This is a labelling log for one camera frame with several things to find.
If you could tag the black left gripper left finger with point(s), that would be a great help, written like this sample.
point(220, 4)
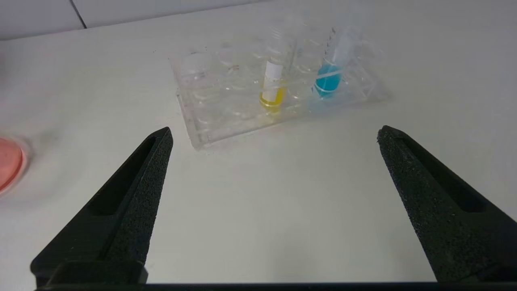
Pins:
point(121, 210)

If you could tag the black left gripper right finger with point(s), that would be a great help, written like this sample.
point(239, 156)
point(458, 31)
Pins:
point(444, 214)

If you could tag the test tube with yellow pigment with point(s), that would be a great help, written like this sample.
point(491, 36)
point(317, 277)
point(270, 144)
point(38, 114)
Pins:
point(272, 93)

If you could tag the clear glass beaker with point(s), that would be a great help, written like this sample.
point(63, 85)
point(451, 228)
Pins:
point(8, 161)

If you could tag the clear acrylic test tube rack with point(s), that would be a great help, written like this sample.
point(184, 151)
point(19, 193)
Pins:
point(218, 93)

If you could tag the test tube with blue pigment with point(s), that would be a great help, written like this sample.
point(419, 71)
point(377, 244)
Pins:
point(328, 81)

